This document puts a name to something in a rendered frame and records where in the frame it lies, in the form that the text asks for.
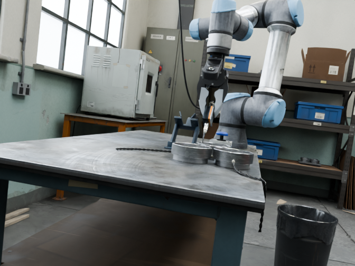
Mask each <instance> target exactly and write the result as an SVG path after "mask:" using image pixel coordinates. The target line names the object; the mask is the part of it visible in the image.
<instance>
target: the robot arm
mask: <svg viewBox="0 0 355 266"><path fill-rule="evenodd" d="M236 10H237V9H236V2H235V1H234V0H214V1H213V4H212V10H211V17H207V18H198V19H194V20H192V22H191V23H190V27H189V31H190V35H191V37H192V38H193V39H194V40H200V41H202V40H206V41H207V42H208V44H207V48H208V49H207V54H209V55H212V57H209V58H208V60H207V62H206V64H205V66H204V68H203V70H202V77H199V82H198V85H197V93H198V99H199V105H200V110H201V113H202V115H204V111H205V107H206V105H207V98H208V96H209V94H210V92H209V90H208V89H207V88H217V89H218V88H219V90H217V91H216V92H215V93H214V97H215V99H216V101H215V103H214V111H213V118H215V117H216V116H217V115H218V114H219V112H220V110H221V112H220V120H219V127H218V130H217V132H218V131H222V132H226V133H228V136H223V139H224V140H226V141H232V146H231V148H235V149H247V146H248V143H247V137H246V125H253V126H261V127H265V128H267V127H270V128H274V127H277V126H278V125H279V124H280V123H281V122H282V120H283V118H284V114H285V110H286V108H285V107H286V103H285V101H284V100H283V99H282V98H283V96H282V95H281V93H280V89H281V84H282V78H283V73H284V68H285V63H286V58H287V53H288V48H289V43H290V39H291V36H292V35H294V34H295V33H296V28H297V27H300V26H302V24H303V22H304V9H303V4H302V2H301V0H263V1H259V2H256V3H252V4H249V5H246V6H243V7H242V8H241V9H240V10H237V11H236ZM254 28H259V29H267V30H268V32H269V33H270V35H269V40H268V44H267V50H266V55H265V59H264V65H263V69H262V73H261V78H260V83H259V88H258V89H257V90H256V91H254V94H253V97H250V94H248V93H228V89H229V87H228V75H229V73H228V71H227V70H225V69H224V67H225V59H226V56H229V53H230V50H231V44H232V39H235V40H236V41H246V40H248V39H249V38H250V37H251V35H252V33H253V29H254Z"/></svg>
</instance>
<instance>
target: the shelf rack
mask: <svg viewBox="0 0 355 266"><path fill-rule="evenodd" d="M207 44H208V42H207V41H206V40H204V45H203V53H202V62H201V70H200V77H202V70H203V68H204V66H205V64H206V59H207ZM354 60H355V49H351V53H350V60H349V66H348V73H347V80H346V82H342V81H331V80H320V79H310V78H299V77H288V76H283V78H282V84H281V89H286V88H287V89H291V90H301V91H312V92H322V93H333V94H342V95H343V104H342V106H344V108H343V109H342V114H341V121H340V124H333V123H325V122H316V121H308V120H299V119H291V118H283V120H282V122H281V123H280V124H279V126H288V127H296V128H304V129H313V130H321V131H330V132H337V135H338V138H337V145H336V149H335V155H334V162H333V165H332V166H330V165H322V164H321V166H320V167H317V166H310V165H303V164H300V163H299V162H298V161H296V160H289V159H282V158H277V160H276V161H273V160H266V159H259V158H258V162H259V168H265V169H272V170H278V171H283V172H290V173H297V174H304V175H311V176H318V177H325V178H331V182H330V189H329V196H328V198H327V199H328V200H329V201H334V200H333V195H334V194H335V195H337V196H338V197H339V199H338V205H337V207H336V208H337V209H338V210H343V203H344V196H345V190H346V185H347V179H348V172H349V166H350V159H351V153H352V146H353V140H354V133H355V95H354V102H353V108H352V115H351V122H350V125H348V121H347V106H348V101H349V99H350V97H351V95H352V93H353V92H355V83H353V81H355V78H353V79H352V73H353V66H354ZM227 71H228V70H227ZM228 73H229V75H228V83H235V84H246V85H251V86H259V83H260V78H261V74H260V73H249V72H238V71H228ZM350 91H351V92H350ZM349 93H350V94H349ZM195 114H196V118H195V119H198V121H199V116H200V115H201V116H202V113H201V110H200V109H197V108H195ZM345 122H346V125H344V124H345ZM343 134H349V135H348V140H347V141H346V143H345V144H344V146H343V148H342V150H341V144H342V137H343ZM346 146H347V148H346V152H345V159H344V166H343V171H341V170H339V169H338V164H339V157H340V155H341V154H342V152H343V150H344V149H345V147H346ZM336 179H337V181H338V186H339V190H340V192H339V193H338V192H337V191H335V190H334V188H335V181H336ZM339 180H341V185H340V182H339Z"/></svg>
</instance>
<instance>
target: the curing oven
mask: <svg viewBox="0 0 355 266"><path fill-rule="evenodd" d="M159 70H160V61H159V60H157V59H154V58H153V57H151V56H150V55H148V54H147V53H145V52H143V51H141V50H132V49H120V48H113V47H102V46H90V45H88V46H87V56H86V66H85V76H84V82H83V92H82V102H81V111H85V115H89V112H95V113H103V114H107V115H108V116H110V115H116V116H124V117H130V118H129V120H130V121H133V118H146V120H148V121H149V120H150V118H153V117H154V110H155V101H156V97H157V92H158V75H159Z"/></svg>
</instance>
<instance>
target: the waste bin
mask: <svg viewBox="0 0 355 266"><path fill-rule="evenodd" d="M337 224H338V219H337V218H336V217H335V216H334V215H332V214H330V213H328V212H326V211H323V210H319V209H317V208H312V207H308V206H303V205H295V204H282V205H279V206H278V208H277V223H276V228H277V231H276V245H275V258H274V266H327V264H328V259H329V255H330V251H331V246H332V242H333V238H334V235H335V231H336V226H337Z"/></svg>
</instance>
